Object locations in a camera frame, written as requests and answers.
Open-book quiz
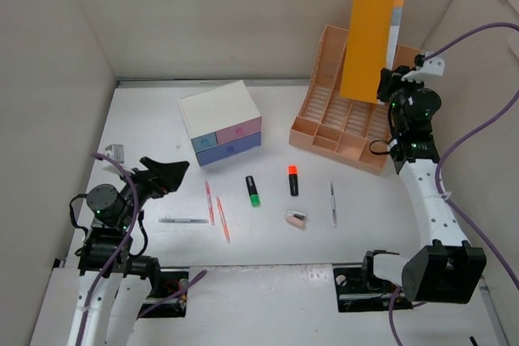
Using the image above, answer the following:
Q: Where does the peach plastic desk organizer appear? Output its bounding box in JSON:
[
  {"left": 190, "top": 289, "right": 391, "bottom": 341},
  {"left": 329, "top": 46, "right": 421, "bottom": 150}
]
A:
[{"left": 288, "top": 24, "right": 427, "bottom": 177}]

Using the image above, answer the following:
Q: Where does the pink gel pen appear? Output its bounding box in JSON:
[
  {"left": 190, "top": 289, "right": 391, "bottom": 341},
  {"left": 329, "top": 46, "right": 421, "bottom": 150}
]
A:
[{"left": 205, "top": 180, "right": 215, "bottom": 226}]

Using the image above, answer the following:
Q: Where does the orange gel pen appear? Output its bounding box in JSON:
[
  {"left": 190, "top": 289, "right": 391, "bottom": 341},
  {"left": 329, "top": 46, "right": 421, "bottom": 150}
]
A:
[{"left": 217, "top": 196, "right": 230, "bottom": 243}]

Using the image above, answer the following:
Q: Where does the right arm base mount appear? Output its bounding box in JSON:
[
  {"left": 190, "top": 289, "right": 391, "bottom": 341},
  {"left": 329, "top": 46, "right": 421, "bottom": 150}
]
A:
[{"left": 332, "top": 250, "right": 397, "bottom": 313}]

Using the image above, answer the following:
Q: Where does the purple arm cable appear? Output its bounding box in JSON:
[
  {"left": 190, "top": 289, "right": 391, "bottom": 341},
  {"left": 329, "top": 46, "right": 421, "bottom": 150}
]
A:
[
  {"left": 387, "top": 21, "right": 519, "bottom": 346},
  {"left": 72, "top": 151, "right": 208, "bottom": 346}
]

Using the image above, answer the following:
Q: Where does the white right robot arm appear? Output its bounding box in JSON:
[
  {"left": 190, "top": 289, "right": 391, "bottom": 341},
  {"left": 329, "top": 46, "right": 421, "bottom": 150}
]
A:
[{"left": 358, "top": 66, "right": 487, "bottom": 304}]

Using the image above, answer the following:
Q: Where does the green cap black highlighter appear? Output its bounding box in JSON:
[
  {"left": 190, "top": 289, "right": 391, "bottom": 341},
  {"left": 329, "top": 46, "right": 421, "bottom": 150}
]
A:
[{"left": 245, "top": 176, "right": 260, "bottom": 207}]

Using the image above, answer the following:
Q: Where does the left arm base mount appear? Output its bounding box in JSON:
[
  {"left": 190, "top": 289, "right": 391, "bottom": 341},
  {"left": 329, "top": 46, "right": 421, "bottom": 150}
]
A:
[{"left": 139, "top": 270, "right": 189, "bottom": 318}]

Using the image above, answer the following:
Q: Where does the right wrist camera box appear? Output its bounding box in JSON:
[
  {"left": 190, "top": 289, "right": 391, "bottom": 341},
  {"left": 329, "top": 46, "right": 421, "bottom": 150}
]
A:
[{"left": 401, "top": 54, "right": 445, "bottom": 83}]

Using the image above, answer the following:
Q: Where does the grey clear pen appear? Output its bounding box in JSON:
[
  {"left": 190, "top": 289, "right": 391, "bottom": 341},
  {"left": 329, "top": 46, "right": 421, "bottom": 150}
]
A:
[{"left": 158, "top": 218, "right": 209, "bottom": 224}]

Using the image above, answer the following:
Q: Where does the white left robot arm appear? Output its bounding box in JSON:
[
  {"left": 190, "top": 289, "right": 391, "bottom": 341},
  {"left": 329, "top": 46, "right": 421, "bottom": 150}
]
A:
[{"left": 67, "top": 153, "right": 190, "bottom": 345}]

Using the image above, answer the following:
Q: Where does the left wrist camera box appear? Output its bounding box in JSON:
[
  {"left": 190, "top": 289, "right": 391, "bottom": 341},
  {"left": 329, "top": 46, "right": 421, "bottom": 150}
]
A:
[{"left": 105, "top": 143, "right": 124, "bottom": 164}]

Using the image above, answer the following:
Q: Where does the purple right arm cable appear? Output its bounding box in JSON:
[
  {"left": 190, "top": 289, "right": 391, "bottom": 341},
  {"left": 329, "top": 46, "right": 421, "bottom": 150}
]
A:
[{"left": 387, "top": 21, "right": 519, "bottom": 346}]

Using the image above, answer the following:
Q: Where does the pink drawer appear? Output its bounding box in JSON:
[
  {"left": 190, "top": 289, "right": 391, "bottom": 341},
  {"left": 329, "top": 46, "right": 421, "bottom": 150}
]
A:
[{"left": 216, "top": 117, "right": 261, "bottom": 144}]

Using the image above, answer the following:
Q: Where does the white pastel drawer box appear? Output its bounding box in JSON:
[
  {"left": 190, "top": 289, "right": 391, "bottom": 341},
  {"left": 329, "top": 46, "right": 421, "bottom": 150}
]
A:
[{"left": 178, "top": 80, "right": 262, "bottom": 142}]

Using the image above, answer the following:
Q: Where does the orange A4 file folder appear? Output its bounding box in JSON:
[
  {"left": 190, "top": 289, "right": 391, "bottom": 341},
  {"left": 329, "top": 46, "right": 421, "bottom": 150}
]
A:
[{"left": 340, "top": 0, "right": 405, "bottom": 104}]

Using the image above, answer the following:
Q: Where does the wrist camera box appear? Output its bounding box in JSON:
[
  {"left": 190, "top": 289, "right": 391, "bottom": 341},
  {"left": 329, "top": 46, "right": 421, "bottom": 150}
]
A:
[
  {"left": 401, "top": 54, "right": 445, "bottom": 83},
  {"left": 105, "top": 143, "right": 124, "bottom": 164}
]

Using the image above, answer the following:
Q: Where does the orange cap black highlighter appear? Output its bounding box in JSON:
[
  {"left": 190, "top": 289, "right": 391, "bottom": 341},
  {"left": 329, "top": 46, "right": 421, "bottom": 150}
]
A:
[{"left": 288, "top": 165, "right": 299, "bottom": 197}]

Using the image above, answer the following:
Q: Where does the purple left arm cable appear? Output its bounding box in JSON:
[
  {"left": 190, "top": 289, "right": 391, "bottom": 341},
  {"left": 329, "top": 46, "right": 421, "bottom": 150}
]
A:
[{"left": 72, "top": 151, "right": 208, "bottom": 346}]

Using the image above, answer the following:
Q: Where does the light blue drawer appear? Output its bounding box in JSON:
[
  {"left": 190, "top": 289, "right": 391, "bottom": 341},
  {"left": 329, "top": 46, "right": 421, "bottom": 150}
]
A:
[{"left": 191, "top": 132, "right": 218, "bottom": 153}]

